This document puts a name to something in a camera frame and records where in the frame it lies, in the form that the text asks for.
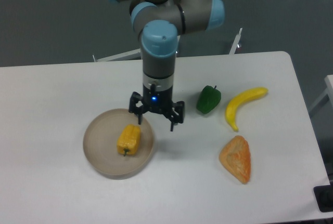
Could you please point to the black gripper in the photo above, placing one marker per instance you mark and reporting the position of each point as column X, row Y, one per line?
column 159, row 102

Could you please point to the yellow bell pepper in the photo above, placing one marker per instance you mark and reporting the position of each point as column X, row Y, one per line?
column 129, row 140

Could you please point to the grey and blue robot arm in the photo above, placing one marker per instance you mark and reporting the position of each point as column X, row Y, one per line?
column 158, row 24

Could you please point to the green bell pepper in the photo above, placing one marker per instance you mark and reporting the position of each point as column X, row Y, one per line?
column 208, row 99

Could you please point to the beige round plate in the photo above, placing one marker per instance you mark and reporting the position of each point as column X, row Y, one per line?
column 100, row 144

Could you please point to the yellow banana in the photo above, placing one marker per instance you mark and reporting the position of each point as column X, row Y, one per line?
column 239, row 100

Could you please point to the orange triangular pastry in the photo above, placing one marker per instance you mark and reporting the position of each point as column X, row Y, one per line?
column 236, row 158

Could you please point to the black device at table edge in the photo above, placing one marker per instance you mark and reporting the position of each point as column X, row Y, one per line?
column 323, row 195

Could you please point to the white frame bar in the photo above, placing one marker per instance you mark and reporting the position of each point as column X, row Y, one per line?
column 124, row 56

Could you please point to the white frame leg right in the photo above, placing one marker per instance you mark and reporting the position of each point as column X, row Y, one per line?
column 236, row 43

